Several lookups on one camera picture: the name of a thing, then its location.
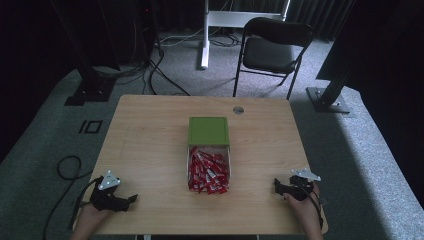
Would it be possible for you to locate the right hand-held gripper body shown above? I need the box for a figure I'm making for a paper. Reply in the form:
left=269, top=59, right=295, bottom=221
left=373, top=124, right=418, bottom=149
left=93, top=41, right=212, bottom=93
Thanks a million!
left=282, top=167, right=322, bottom=202

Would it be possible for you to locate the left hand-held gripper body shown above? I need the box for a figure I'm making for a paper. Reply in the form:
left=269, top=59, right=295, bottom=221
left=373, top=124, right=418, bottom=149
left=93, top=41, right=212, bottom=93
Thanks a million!
left=89, top=170, right=131, bottom=213

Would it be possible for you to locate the person's left hand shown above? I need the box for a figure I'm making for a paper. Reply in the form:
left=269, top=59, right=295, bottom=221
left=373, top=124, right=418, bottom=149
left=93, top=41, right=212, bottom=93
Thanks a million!
left=69, top=201, right=114, bottom=240

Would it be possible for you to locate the person's right hand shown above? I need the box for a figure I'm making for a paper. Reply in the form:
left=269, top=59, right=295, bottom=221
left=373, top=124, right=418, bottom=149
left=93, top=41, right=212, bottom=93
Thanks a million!
left=283, top=182, right=325, bottom=240

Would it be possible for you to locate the clear box of red packets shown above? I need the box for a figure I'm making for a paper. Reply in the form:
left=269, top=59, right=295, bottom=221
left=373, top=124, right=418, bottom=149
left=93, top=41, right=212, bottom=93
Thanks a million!
left=185, top=144, right=232, bottom=192

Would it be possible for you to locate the pile of red packets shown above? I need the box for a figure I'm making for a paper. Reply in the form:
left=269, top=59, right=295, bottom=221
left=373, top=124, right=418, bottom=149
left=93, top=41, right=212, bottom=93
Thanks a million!
left=187, top=145, right=231, bottom=196

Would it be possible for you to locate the green box lid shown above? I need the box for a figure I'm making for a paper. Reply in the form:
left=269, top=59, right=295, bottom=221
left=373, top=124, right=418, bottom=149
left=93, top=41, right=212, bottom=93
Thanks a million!
left=187, top=116, right=231, bottom=147

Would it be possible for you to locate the black metal stand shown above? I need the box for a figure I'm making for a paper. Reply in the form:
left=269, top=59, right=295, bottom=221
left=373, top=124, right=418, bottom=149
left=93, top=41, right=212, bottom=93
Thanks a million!
left=49, top=0, right=122, bottom=107
left=305, top=0, right=359, bottom=115

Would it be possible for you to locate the black folding chair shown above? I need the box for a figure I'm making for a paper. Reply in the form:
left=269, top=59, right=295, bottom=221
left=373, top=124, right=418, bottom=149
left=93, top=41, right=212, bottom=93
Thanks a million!
left=232, top=16, right=315, bottom=101

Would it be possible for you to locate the dark curtain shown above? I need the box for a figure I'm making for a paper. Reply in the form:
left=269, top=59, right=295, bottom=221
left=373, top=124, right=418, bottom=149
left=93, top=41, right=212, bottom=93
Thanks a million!
left=285, top=0, right=356, bottom=42

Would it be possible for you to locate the right hand-held gripper cable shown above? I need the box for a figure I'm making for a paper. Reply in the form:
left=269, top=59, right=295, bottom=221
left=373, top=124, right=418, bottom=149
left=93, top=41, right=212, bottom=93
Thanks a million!
left=299, top=183, right=329, bottom=231

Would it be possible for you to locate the hand-held gripper cable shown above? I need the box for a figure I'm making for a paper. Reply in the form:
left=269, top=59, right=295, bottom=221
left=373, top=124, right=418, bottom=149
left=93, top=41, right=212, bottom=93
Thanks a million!
left=299, top=183, right=329, bottom=231
left=67, top=176, right=102, bottom=230

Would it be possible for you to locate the left hand-held gripper cable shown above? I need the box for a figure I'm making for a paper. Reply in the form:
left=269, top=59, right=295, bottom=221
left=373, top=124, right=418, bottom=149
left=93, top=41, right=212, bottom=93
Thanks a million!
left=67, top=176, right=102, bottom=230

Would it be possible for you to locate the black looped floor cable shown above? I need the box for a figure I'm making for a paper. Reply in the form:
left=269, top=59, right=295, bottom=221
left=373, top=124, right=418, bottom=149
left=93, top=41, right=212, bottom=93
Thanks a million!
left=41, top=155, right=95, bottom=240

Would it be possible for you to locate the bundle of floor cables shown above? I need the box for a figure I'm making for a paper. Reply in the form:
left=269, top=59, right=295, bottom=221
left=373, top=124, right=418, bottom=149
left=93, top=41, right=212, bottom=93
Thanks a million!
left=93, top=19, right=242, bottom=98

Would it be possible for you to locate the white desk frame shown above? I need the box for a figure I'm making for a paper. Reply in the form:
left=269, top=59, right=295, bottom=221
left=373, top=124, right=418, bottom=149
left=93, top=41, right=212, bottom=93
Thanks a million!
left=199, top=0, right=291, bottom=71

